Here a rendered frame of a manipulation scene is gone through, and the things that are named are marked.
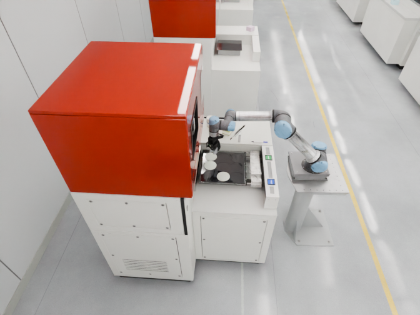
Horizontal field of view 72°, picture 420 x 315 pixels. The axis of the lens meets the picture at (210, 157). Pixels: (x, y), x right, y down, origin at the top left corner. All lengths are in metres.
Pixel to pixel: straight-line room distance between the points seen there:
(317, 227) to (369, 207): 0.67
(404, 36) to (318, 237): 4.31
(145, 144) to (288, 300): 1.91
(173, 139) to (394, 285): 2.45
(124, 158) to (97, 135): 0.18
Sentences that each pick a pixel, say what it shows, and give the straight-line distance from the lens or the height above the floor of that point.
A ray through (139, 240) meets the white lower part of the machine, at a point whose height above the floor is 0.71.
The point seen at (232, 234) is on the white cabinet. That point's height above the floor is 0.53.
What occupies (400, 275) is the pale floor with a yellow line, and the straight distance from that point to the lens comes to 3.30.
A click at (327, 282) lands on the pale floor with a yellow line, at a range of 2.99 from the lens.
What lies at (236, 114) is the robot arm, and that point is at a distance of 2.19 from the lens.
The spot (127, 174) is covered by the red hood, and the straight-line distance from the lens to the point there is 1.67.
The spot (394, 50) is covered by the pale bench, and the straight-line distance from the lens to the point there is 6.50.
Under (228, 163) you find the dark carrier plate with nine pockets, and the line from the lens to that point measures 2.39.
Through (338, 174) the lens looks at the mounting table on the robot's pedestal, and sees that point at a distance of 2.62.
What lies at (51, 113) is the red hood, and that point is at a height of 1.81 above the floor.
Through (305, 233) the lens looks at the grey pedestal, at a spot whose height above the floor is 0.01.
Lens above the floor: 2.58
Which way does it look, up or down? 44 degrees down
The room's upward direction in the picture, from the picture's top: 1 degrees counter-clockwise
